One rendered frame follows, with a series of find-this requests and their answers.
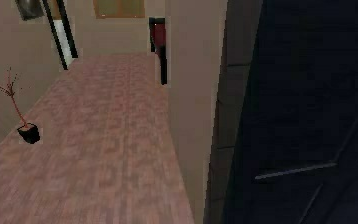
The dark red room door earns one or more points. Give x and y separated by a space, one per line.
160 36

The black room door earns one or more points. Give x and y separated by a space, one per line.
307 100

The red twig plant black pot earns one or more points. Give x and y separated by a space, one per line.
29 133

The brown framed wall picture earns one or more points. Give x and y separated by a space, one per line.
119 8

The grey framed wall picture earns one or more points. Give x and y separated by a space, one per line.
29 8

